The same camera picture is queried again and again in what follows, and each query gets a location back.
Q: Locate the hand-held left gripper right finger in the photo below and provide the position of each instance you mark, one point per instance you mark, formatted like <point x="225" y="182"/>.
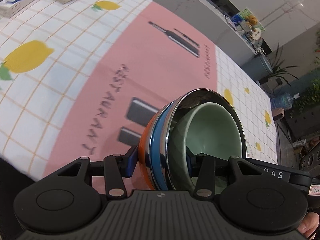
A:
<point x="205" y="170"/>

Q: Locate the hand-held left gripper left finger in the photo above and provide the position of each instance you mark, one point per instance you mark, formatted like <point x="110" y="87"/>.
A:
<point x="132" y="160"/>

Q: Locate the orange steel bowl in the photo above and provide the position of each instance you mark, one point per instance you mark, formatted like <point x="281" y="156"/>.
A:
<point x="144" y="150"/>

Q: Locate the blue steel bowl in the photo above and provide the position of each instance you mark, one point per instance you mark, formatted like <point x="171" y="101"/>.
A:
<point x="160" y="142"/>

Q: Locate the green ceramic bowl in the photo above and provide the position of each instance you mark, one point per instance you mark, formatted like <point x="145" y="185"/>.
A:
<point x="215" y="127"/>

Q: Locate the person's right hand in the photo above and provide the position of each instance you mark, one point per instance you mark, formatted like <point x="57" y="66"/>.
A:
<point x="311" y="226"/>

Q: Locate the pink appliance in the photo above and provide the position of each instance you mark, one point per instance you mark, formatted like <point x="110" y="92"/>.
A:
<point x="278" y="114"/>

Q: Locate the blue water bottle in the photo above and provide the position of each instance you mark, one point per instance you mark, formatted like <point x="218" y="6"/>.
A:
<point x="282" y="101"/>

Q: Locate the leafy green plant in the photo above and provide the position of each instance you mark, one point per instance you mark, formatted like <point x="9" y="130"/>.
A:
<point x="308" y="95"/>

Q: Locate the pink bottle print placemat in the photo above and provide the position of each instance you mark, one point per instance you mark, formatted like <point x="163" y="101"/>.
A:
<point x="150" y="75"/>

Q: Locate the potted long-leaf plant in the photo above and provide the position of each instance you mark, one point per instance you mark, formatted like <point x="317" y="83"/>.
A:
<point x="280" y="70"/>

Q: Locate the grey trash can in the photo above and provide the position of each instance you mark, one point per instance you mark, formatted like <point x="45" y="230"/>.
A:
<point x="257" y="66"/>

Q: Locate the decorative standing plate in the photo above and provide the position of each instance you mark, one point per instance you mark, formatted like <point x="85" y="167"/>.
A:
<point x="258" y="45"/>

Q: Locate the white round fan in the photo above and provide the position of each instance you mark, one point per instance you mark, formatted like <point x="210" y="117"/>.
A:
<point x="256" y="34"/>

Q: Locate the blue carton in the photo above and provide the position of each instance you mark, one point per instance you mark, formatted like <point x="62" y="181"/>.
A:
<point x="235" y="20"/>

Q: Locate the brown teddy bear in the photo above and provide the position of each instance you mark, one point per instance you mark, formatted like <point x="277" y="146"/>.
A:
<point x="252" y="19"/>

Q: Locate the green picture card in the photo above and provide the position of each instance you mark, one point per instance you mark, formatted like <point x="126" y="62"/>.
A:
<point x="246" y="12"/>

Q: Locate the marble television cabinet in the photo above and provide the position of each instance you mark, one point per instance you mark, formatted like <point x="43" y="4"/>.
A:
<point x="200" y="2"/>

